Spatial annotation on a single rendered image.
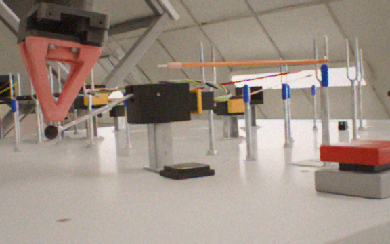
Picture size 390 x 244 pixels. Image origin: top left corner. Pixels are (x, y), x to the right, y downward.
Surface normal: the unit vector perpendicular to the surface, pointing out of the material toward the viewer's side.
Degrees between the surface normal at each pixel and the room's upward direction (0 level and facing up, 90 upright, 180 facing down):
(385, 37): 179
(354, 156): 136
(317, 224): 46
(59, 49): 98
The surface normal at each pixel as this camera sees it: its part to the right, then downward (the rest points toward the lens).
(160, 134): 0.47, 0.02
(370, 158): -0.76, 0.07
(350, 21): -0.51, 0.74
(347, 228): -0.05, -1.00
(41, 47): 0.41, 0.36
